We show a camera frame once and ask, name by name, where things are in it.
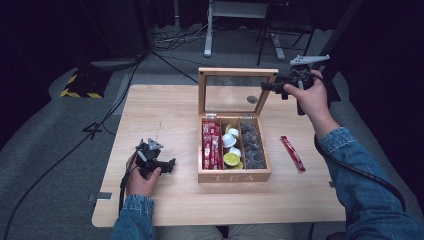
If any wooden tea box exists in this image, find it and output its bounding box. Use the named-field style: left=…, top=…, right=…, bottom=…
left=197, top=67, right=280, bottom=184

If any long black floor cable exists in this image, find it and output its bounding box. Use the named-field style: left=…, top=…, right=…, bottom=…
left=2, top=54, right=145, bottom=240

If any stack of red sachets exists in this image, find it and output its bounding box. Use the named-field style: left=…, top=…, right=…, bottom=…
left=201, top=120, right=224, bottom=171

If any white desk frame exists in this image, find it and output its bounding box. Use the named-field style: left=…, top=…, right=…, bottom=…
left=203, top=0, right=287, bottom=62

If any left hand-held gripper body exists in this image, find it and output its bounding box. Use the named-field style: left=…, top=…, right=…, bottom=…
left=134, top=137, right=165, bottom=177

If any black chair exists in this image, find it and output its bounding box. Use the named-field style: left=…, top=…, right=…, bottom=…
left=255, top=0, right=316, bottom=71

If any person's left hand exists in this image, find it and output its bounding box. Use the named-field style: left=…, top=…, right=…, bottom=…
left=124, top=155, right=163, bottom=198

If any black slanted stand post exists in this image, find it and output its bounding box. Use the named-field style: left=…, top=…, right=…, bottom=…
left=311, top=0, right=365, bottom=75

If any right hand-held gripper cable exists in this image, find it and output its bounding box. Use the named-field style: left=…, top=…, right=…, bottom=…
left=309, top=70, right=407, bottom=213

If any person's leg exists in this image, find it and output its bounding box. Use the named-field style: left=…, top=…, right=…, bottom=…
left=152, top=224, right=224, bottom=240
left=229, top=223, right=298, bottom=240

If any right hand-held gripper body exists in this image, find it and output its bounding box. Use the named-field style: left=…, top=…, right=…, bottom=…
left=288, top=53, right=332, bottom=116

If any hand-held gripper cable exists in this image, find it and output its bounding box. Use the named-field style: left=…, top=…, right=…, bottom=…
left=118, top=152, right=140, bottom=213
left=309, top=70, right=407, bottom=213

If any person's right leg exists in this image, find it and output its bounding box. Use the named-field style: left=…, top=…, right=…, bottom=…
left=229, top=223, right=298, bottom=240

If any person's right hand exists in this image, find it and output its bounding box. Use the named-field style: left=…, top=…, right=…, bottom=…
left=282, top=69, right=342, bottom=140

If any bundle of floor cables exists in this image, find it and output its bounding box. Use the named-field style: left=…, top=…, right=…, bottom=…
left=152, top=22, right=215, bottom=52

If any person's left leg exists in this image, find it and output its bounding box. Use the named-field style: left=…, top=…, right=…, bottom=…
left=152, top=224, right=224, bottom=240

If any single red stick packet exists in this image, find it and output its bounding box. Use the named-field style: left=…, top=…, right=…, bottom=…
left=280, top=135, right=307, bottom=173

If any pile of dark tea bags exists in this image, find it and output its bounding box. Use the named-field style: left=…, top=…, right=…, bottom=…
left=240, top=120, right=267, bottom=170

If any left hand-held gripper cable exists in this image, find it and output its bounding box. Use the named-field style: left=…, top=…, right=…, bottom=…
left=118, top=152, right=140, bottom=213

